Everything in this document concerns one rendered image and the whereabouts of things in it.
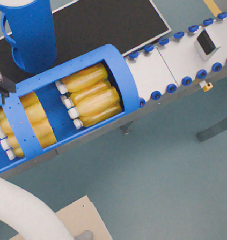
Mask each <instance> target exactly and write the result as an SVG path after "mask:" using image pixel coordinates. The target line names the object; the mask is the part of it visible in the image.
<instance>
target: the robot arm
mask: <svg viewBox="0 0 227 240"><path fill-rule="evenodd" d="M9 93H12V94H16V93H17V90H16V83H15V82H13V81H11V80H10V79H8V78H6V77H4V76H3V75H2V74H1V72H0V94H1V97H2V105H5V98H9V97H10V96H9ZM0 220H1V221H3V222H5V223H6V224H8V225H10V226H11V227H12V228H13V229H15V230H16V231H17V232H19V233H20V234H21V236H22V237H23V238H24V239H25V240H93V233H92V231H90V230H86V231H85V232H83V233H82V234H80V235H78V236H76V237H72V234H70V233H69V231H68V229H67V228H66V226H65V225H64V223H62V221H61V220H60V218H59V217H58V216H57V215H56V214H55V213H54V212H53V211H52V210H51V209H50V208H49V207H48V206H47V205H45V203H44V202H42V201H41V200H40V199H38V198H37V197H35V196H34V195H33V194H31V193H29V192H27V191H25V190H24V189H21V188H20V187H18V186H16V185H14V184H12V183H10V182H7V181H5V180H4V179H2V178H0Z"/></svg>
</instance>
